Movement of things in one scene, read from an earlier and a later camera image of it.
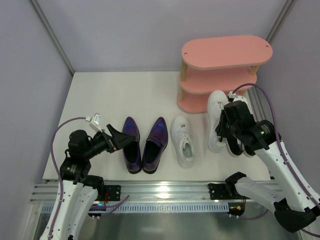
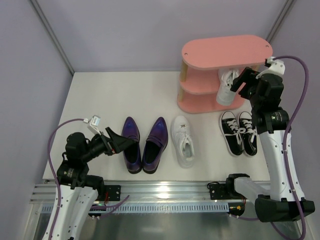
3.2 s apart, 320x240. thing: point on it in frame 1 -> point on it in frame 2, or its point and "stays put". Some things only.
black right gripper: [222, 125] -> [249, 84]
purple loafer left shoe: [132, 151] stays put
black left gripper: [110, 142] stays put
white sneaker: [216, 101] -> [225, 96]
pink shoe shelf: [229, 65] stays put
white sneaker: [183, 141] stays put
